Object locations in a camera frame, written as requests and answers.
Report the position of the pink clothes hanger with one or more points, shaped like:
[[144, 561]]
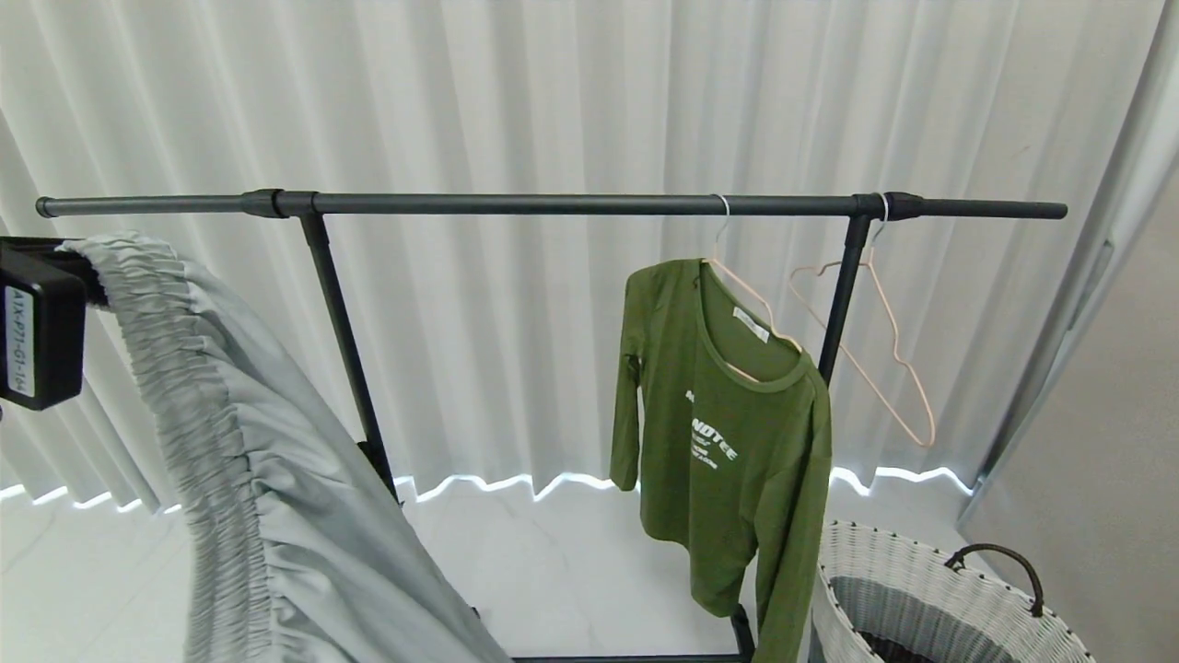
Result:
[[755, 304], [857, 361]]

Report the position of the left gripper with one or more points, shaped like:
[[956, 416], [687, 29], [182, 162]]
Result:
[[41, 341]]

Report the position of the green shirt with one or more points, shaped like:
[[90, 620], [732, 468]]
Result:
[[728, 479]]

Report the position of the white laundry basket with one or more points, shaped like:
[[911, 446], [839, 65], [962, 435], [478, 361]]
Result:
[[921, 580]]

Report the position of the pale grey shorts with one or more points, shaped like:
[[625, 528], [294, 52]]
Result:
[[276, 516]]

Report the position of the black clothes rack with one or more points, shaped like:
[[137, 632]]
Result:
[[553, 203]]

